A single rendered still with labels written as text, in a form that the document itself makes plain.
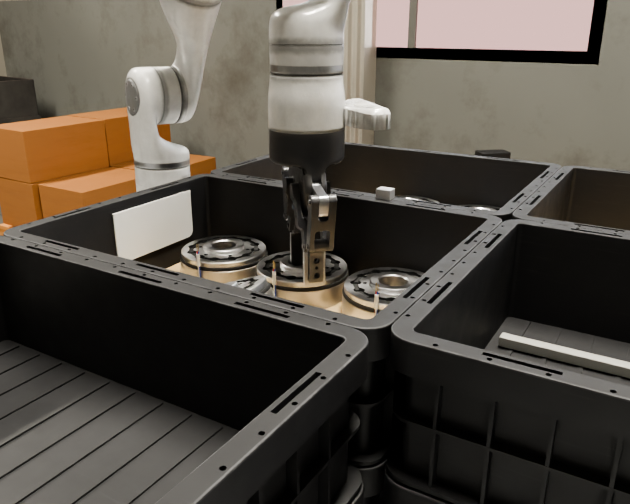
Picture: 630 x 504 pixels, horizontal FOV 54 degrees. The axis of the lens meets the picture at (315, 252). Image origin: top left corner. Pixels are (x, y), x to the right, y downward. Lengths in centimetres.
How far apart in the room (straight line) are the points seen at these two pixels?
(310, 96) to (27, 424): 36
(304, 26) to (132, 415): 36
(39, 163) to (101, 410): 293
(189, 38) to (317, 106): 44
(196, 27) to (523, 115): 215
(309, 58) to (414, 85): 257
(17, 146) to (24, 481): 300
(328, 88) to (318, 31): 5
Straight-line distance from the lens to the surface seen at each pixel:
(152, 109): 103
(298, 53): 58
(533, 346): 60
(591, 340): 66
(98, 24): 477
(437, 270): 50
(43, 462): 49
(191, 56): 102
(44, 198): 337
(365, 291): 63
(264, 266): 69
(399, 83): 318
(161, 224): 77
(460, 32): 303
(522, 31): 292
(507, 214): 67
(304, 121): 59
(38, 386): 58
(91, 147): 358
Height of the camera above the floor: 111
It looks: 20 degrees down
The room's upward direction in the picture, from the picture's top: straight up
